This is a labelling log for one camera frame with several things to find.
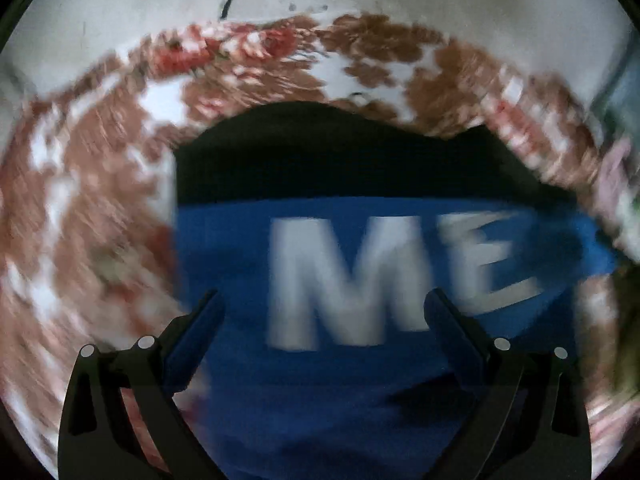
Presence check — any blue and black Supreme jacket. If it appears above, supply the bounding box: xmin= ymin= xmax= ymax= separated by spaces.
xmin=174 ymin=102 xmax=617 ymax=479

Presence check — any floral brown bed blanket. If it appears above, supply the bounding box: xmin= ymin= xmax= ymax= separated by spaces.
xmin=1 ymin=12 xmax=639 ymax=477

